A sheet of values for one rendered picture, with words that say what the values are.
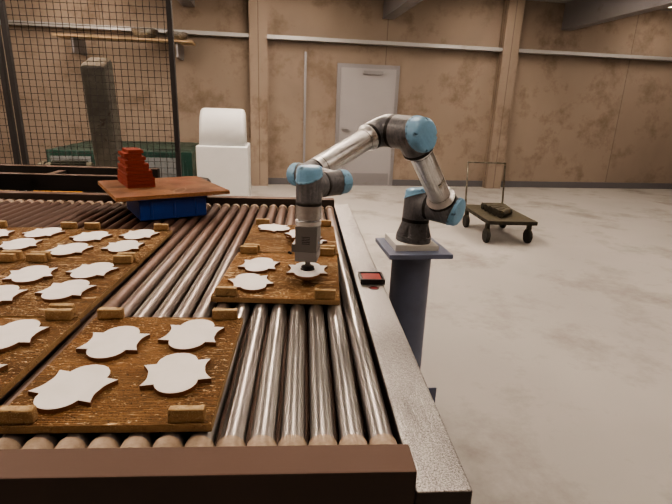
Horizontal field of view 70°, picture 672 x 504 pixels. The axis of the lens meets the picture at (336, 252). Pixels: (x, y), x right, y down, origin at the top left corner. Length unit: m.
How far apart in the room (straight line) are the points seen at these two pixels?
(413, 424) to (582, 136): 10.24
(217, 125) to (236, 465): 5.32
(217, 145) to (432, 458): 5.29
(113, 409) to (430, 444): 0.53
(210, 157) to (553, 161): 7.12
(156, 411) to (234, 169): 5.06
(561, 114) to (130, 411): 10.19
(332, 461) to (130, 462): 0.28
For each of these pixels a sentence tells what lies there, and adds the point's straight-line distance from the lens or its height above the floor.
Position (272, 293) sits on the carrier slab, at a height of 0.94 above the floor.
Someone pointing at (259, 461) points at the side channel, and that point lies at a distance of 0.75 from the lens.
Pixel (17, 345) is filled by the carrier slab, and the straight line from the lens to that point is 1.21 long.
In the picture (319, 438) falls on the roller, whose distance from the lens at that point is 0.83.
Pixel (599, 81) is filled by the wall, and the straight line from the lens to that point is 11.04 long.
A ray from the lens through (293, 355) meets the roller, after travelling 1.06.
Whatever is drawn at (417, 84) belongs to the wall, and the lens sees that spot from 9.41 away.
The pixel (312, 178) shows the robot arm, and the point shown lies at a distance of 1.33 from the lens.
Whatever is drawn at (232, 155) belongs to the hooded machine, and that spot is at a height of 0.84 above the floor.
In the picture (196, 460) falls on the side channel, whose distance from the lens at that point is 0.77.
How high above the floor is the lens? 1.44
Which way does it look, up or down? 17 degrees down
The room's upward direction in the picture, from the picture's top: 2 degrees clockwise
